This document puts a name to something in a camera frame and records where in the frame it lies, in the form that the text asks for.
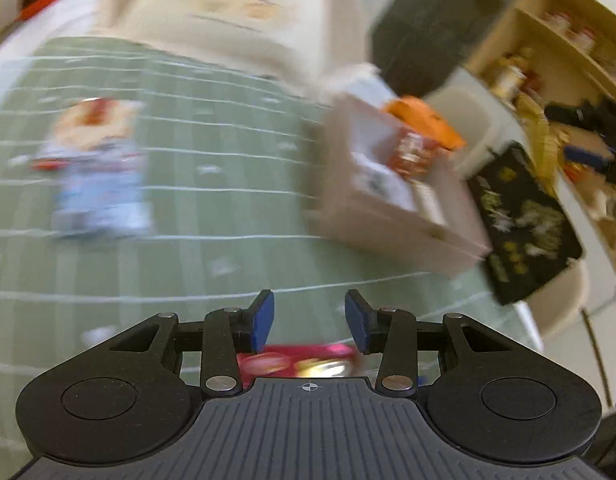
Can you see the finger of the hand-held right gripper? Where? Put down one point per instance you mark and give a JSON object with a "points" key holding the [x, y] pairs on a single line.
{"points": [[567, 113], [585, 156]]}

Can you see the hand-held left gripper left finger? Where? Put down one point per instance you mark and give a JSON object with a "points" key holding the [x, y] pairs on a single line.
{"points": [[263, 322]]}

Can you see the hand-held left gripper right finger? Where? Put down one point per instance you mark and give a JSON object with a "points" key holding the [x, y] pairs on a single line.
{"points": [[357, 322]]}

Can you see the yellow snack packet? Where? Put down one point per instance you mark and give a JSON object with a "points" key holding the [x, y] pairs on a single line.
{"points": [[537, 145]]}

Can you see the magenta snack packet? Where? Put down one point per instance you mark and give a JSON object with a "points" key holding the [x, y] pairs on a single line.
{"points": [[288, 361]]}

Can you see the pink gift box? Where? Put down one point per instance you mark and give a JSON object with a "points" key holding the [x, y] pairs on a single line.
{"points": [[387, 210]]}

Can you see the white packet with black text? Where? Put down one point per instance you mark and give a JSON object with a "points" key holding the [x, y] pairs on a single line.
{"points": [[380, 185]]}

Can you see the red orange snack packet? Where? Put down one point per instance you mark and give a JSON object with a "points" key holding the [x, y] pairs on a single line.
{"points": [[412, 155]]}

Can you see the black plum snack bag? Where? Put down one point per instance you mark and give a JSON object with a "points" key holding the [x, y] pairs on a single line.
{"points": [[527, 225]]}

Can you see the wooden shelf unit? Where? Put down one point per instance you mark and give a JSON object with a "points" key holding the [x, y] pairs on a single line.
{"points": [[562, 20]]}

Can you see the green checkered tablecloth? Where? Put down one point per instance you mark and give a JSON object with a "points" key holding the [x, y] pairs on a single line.
{"points": [[153, 240]]}

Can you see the orange box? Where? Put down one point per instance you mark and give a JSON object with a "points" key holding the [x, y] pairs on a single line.
{"points": [[422, 122]]}

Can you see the dark glass cabinet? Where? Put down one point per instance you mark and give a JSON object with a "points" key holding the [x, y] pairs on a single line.
{"points": [[437, 15]]}

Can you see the clear bag of blue candies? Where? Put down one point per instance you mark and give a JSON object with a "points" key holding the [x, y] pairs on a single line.
{"points": [[103, 195]]}

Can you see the cream cracker packet red print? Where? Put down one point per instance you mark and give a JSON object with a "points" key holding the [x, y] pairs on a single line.
{"points": [[100, 122]]}

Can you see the small red packet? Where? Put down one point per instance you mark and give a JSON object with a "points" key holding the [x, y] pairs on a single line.
{"points": [[48, 163]]}

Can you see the cream printed food cover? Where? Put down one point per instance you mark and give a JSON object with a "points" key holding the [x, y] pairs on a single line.
{"points": [[248, 15]]}

